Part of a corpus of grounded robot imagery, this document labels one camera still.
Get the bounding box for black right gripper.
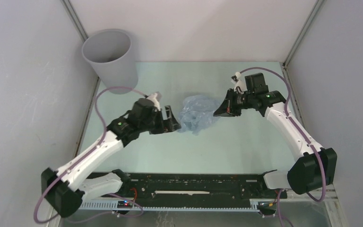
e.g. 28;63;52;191
215;88;255;117

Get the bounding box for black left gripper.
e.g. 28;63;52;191
139;105;181;135

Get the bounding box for blue translucent trash bag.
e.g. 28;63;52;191
178;95;221;135

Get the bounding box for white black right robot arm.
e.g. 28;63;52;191
213;72;337;198

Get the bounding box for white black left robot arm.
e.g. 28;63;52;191
41;97;181;218

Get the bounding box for grey plastic trash bin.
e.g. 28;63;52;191
81;29;138;95

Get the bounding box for small electronics board with leds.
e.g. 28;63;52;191
117;200;133;209

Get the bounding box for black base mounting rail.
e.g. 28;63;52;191
84;171;287;209

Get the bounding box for aluminium frame rail right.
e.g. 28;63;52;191
280;0;327;125

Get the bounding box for aluminium frame rail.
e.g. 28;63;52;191
280;0;327;125
61;0;100;151

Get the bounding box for white slotted cable duct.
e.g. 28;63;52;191
79;200;259;212

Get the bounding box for aluminium frame rail left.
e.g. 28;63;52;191
61;0;100;151

